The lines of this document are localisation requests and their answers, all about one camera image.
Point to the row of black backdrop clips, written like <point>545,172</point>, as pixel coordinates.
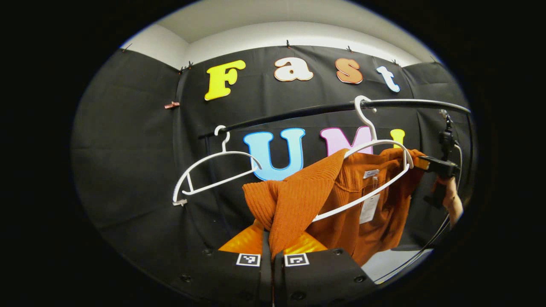
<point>288,43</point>

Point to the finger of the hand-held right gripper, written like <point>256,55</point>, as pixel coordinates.
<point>431,164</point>

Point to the pink clip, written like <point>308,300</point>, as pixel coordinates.
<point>172,105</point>

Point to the white plastic clothes hanger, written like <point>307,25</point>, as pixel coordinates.
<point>374,135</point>
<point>225,147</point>

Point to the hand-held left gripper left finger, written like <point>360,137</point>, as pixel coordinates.
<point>222,277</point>

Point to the orange knit jacket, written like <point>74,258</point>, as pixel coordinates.
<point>298,200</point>

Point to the black clothes rack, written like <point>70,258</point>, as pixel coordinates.
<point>298,113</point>

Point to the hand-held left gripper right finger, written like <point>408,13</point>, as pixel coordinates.
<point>324,277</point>

